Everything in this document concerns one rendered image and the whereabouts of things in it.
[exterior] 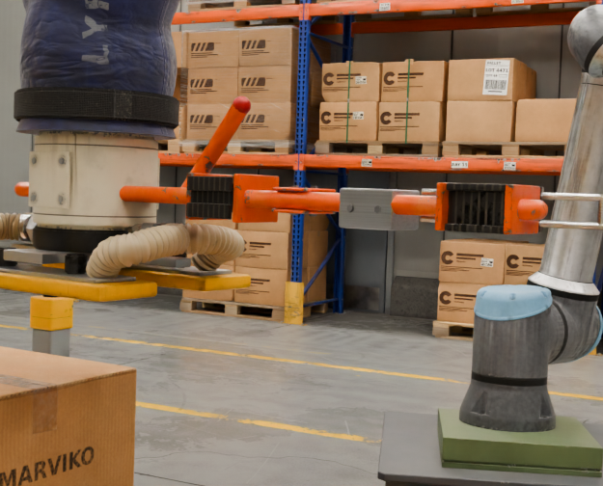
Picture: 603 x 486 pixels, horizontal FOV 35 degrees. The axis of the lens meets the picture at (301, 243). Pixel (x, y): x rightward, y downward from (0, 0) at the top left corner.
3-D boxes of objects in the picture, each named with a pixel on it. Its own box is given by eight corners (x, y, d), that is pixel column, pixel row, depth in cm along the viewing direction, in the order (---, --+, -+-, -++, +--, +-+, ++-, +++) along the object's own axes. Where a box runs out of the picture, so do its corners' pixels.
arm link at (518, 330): (455, 370, 193) (460, 283, 193) (501, 364, 206) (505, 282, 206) (523, 382, 183) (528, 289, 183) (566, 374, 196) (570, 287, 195)
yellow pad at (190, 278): (41, 273, 150) (41, 241, 150) (90, 270, 158) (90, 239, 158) (205, 292, 130) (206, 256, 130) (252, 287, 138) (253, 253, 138)
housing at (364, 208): (336, 228, 108) (337, 187, 108) (368, 227, 113) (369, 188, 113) (390, 230, 104) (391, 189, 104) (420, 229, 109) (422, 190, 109)
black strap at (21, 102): (-21, 119, 133) (-21, 90, 132) (105, 131, 151) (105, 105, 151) (91, 116, 119) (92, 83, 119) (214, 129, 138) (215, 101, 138)
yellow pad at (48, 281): (-69, 280, 134) (-69, 244, 134) (-9, 276, 143) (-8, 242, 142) (99, 303, 115) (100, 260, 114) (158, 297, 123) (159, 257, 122)
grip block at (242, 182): (180, 219, 120) (181, 172, 119) (231, 219, 128) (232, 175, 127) (232, 223, 115) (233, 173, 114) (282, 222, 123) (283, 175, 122)
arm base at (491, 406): (453, 410, 204) (456, 363, 204) (544, 415, 203) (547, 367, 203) (464, 429, 185) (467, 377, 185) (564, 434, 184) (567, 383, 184)
